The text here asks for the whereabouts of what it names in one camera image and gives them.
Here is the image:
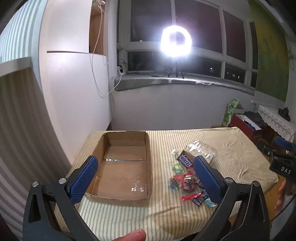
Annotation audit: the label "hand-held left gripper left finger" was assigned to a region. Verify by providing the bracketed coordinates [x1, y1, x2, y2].
[22, 155, 100, 241]

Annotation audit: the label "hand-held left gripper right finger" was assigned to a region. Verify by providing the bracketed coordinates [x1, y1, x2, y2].
[193, 155, 271, 241]

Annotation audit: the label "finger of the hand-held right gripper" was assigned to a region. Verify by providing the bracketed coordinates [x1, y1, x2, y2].
[275, 136, 296, 153]
[257, 138, 281, 163]

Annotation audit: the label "clear cookie packet red ends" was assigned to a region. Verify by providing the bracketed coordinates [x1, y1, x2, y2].
[181, 175, 200, 193]
[181, 192, 204, 202]

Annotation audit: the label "dark blue chocolate bar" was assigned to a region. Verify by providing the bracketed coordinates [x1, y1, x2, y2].
[192, 190, 208, 205]

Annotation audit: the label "brown chocolate bar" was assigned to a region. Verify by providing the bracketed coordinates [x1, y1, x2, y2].
[177, 153, 195, 169]

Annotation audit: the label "red candy packet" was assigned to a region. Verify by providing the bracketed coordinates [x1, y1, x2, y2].
[172, 174, 193, 183]

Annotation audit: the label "clear cracker packet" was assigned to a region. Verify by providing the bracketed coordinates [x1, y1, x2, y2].
[184, 139, 216, 165]

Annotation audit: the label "cardboard box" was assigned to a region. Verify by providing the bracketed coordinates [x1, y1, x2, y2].
[84, 130, 153, 202]

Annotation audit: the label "person's right hand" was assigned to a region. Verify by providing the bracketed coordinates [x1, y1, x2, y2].
[275, 179, 289, 211]

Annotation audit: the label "person's left hand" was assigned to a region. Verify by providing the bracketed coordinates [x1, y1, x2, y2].
[109, 229, 147, 241]

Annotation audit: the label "white lace cloth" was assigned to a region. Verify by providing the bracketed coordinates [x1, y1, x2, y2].
[257, 104, 296, 142]

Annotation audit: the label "striped tablecloth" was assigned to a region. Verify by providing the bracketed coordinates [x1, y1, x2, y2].
[54, 127, 279, 241]

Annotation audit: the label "dark figurine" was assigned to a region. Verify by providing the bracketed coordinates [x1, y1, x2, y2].
[279, 107, 291, 121]

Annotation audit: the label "red storage box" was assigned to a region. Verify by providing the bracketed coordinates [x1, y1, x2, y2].
[231, 113, 263, 139]

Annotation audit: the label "green printed bag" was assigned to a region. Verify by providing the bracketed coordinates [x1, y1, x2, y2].
[222, 98, 240, 127]

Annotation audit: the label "white cabinet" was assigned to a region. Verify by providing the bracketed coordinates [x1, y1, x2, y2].
[38, 0, 114, 163]

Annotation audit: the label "black tripod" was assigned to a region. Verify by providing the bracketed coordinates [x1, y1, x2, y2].
[167, 58, 185, 79]

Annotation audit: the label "white framed window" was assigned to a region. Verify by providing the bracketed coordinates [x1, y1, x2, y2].
[119, 0, 258, 90]

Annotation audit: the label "green yellow wall poster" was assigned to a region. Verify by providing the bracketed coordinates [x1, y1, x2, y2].
[251, 0, 296, 102]

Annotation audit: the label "white cable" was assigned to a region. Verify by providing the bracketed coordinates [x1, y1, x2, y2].
[91, 0, 122, 96]

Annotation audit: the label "ring light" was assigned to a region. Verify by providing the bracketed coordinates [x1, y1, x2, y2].
[161, 25, 192, 56]

